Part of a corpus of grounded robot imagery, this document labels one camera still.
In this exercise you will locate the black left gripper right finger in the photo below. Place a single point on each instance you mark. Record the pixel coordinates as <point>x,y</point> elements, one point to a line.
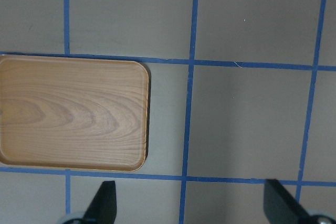
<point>279,205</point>

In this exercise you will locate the wooden tray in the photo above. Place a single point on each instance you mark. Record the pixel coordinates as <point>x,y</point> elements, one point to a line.
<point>74,113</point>

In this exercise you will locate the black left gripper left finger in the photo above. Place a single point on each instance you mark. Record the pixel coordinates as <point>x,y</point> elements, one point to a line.
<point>103,207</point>

